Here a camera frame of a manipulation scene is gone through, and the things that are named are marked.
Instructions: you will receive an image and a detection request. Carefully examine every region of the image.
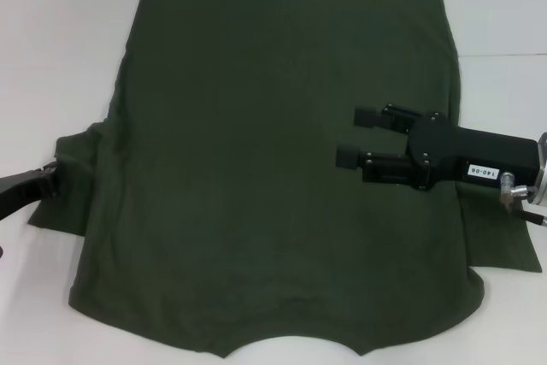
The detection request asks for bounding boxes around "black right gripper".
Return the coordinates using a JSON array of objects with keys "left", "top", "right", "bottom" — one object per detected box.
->
[{"left": 335, "top": 102, "right": 538, "bottom": 191}]

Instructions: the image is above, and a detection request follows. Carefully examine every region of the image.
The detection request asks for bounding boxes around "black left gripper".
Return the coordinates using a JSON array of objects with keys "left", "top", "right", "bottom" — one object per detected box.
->
[{"left": 0, "top": 160, "right": 62, "bottom": 234}]

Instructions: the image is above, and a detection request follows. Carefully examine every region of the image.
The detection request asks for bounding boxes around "dark green t-shirt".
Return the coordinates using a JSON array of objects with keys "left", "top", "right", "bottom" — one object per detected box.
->
[{"left": 27, "top": 0, "right": 543, "bottom": 360}]

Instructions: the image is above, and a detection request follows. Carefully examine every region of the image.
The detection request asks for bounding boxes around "right arm cable with plug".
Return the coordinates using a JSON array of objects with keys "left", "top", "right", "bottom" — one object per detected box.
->
[{"left": 500, "top": 171, "right": 547, "bottom": 215}]

